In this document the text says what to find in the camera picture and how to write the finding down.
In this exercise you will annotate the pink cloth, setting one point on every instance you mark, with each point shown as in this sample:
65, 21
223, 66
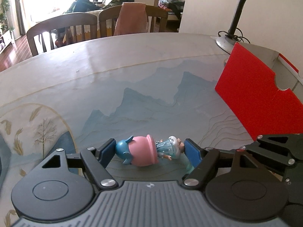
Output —
130, 19

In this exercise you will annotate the dark wooden dining chair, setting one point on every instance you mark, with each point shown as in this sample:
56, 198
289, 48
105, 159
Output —
156, 10
59, 19

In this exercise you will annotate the red cardboard box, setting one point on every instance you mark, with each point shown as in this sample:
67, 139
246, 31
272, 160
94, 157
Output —
251, 87

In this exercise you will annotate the colourful clothes pile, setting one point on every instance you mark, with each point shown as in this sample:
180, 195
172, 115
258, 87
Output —
171, 6

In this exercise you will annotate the green potted plant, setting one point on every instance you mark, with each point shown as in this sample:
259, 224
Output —
4, 11

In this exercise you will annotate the pink and blue toy figurine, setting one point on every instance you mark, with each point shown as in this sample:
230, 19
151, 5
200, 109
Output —
142, 151

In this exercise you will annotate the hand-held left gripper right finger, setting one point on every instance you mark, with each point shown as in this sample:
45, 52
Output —
192, 152

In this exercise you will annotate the grey desk lamp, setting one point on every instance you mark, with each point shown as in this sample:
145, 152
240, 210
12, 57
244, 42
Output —
236, 16

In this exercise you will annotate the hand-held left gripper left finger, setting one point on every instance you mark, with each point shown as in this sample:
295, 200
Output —
107, 151

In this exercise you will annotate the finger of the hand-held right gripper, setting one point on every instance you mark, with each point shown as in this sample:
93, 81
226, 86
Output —
272, 155
284, 140

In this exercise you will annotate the white standing air conditioner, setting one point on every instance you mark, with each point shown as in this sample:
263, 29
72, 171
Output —
10, 7

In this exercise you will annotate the dark clothes pile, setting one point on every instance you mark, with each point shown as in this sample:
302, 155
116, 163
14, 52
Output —
80, 3

